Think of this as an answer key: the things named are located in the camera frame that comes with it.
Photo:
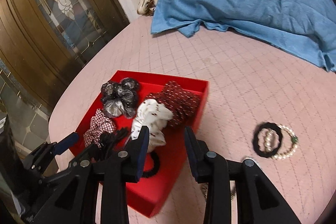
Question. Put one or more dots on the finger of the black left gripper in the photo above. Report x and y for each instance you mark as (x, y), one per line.
(65, 143)

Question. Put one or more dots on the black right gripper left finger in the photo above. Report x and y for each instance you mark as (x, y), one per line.
(113, 174)

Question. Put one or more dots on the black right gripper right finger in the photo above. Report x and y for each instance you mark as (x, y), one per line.
(258, 200)

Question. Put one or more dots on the red plaid scrunchie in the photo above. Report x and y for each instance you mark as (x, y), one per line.
(99, 124)

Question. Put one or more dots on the white floral scrunchie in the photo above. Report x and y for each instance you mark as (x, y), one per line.
(154, 116)

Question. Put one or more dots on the black grey organza scrunchie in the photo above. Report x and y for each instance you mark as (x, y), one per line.
(120, 98)

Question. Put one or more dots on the red shallow tray box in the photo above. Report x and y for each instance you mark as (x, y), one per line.
(149, 194)

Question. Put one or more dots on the pink quilted mattress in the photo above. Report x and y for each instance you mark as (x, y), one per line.
(250, 82)

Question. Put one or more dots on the red polka dot scrunchie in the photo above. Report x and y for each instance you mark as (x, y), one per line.
(183, 104)

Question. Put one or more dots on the brown door with stained glass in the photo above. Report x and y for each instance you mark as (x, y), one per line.
(46, 43)

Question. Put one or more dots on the floral cream pillow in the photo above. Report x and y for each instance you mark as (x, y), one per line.
(146, 7)

